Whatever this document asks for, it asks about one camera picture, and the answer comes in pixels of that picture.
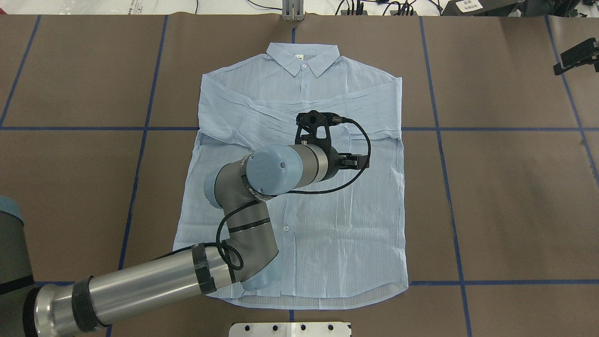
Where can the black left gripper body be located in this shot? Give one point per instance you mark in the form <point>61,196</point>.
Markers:
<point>332,162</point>

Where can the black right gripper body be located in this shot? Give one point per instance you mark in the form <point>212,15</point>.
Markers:
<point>576,54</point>

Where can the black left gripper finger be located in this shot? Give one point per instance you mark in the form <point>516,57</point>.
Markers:
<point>356,165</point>
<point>354,158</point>

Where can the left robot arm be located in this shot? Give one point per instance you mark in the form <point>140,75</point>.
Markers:
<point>244,250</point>

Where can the black device with label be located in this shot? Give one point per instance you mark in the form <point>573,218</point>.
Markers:
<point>490,8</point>

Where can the white perforated mounting plate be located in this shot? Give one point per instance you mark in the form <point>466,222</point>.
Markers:
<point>291,329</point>

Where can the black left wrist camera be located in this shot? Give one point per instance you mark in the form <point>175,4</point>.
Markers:
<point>313,128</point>

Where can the aluminium frame post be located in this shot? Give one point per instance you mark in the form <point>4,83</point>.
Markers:
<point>293,10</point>

